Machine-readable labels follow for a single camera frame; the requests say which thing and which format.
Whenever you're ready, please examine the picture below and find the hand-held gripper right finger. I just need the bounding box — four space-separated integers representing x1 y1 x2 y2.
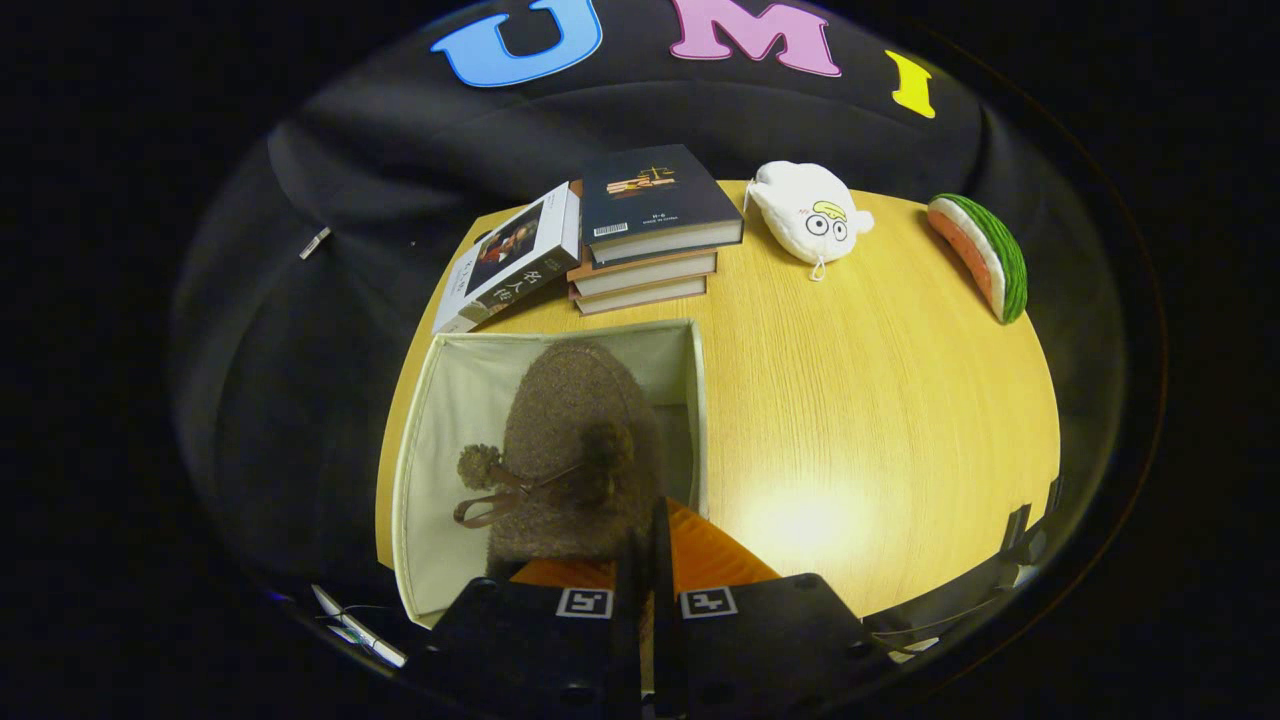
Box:
652 497 896 720

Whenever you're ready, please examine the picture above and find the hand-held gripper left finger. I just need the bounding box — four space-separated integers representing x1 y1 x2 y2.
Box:
425 520 651 720

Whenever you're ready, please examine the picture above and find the brown fuzzy shoe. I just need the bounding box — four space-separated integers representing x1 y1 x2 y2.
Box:
453 340 669 581

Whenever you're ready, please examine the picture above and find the grey fabric storage box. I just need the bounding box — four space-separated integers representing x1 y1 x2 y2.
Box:
392 318 709 629

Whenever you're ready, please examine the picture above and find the brown cover book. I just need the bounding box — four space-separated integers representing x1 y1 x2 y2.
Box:
570 275 709 317
566 250 719 299

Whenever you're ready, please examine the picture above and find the white-edged picture cover book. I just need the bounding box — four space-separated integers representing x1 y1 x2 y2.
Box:
432 182 583 335

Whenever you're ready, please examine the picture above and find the dark blue hardcover book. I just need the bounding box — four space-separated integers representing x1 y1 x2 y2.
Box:
580 144 746 268

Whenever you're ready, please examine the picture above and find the white plush toy with face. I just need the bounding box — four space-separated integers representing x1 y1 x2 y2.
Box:
745 160 876 283

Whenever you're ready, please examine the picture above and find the watermelon slice plush toy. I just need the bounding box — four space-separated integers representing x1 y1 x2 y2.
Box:
926 193 1029 325

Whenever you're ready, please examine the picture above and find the black backdrop cloth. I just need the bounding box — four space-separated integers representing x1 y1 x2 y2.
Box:
170 0 1126 601

